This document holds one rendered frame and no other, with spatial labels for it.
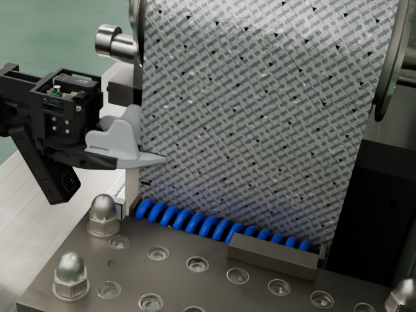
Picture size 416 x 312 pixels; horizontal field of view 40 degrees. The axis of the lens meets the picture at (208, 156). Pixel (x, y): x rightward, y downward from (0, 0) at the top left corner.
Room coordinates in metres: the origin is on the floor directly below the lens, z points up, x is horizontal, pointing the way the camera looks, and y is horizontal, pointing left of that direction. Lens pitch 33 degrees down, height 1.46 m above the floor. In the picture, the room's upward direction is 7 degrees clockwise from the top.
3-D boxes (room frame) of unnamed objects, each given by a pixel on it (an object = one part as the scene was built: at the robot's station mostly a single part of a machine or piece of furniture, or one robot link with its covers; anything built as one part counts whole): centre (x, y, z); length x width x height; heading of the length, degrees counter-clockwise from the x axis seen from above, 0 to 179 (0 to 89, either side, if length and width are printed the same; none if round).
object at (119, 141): (0.54, 0.09, 1.11); 0.09 x 0.03 x 0.06; 76
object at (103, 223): (0.49, 0.11, 1.05); 0.04 x 0.04 x 0.04
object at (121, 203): (0.51, 0.10, 1.04); 0.02 x 0.01 x 0.02; 77
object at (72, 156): (0.55, 0.14, 1.09); 0.09 x 0.05 x 0.02; 76
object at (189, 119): (0.53, -0.04, 1.11); 0.23 x 0.01 x 0.18; 77
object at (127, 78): (0.66, 0.10, 1.05); 0.06 x 0.05 x 0.31; 77
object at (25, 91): (0.58, 0.19, 1.12); 0.12 x 0.08 x 0.09; 77
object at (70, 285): (0.39, 0.12, 1.05); 0.04 x 0.04 x 0.04
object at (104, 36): (0.67, 0.14, 1.18); 0.04 x 0.02 x 0.04; 167
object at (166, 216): (0.51, -0.03, 1.03); 0.21 x 0.04 x 0.03; 77
